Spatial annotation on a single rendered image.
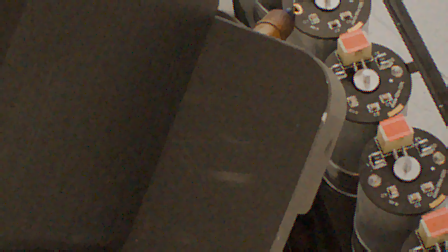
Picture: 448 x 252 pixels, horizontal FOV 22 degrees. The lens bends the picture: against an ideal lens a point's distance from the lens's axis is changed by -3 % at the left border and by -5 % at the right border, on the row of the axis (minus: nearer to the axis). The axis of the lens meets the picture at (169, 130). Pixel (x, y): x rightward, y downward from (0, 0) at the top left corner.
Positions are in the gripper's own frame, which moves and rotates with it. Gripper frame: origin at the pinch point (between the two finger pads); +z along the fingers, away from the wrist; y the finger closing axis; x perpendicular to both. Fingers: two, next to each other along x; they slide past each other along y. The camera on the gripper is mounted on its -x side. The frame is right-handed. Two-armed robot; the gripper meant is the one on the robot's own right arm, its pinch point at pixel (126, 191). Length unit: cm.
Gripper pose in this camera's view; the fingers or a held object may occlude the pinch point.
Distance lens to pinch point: 24.3
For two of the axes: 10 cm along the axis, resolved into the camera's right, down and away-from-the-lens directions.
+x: -3.7, 9.3, 0.2
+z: 3.0, 0.9, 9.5
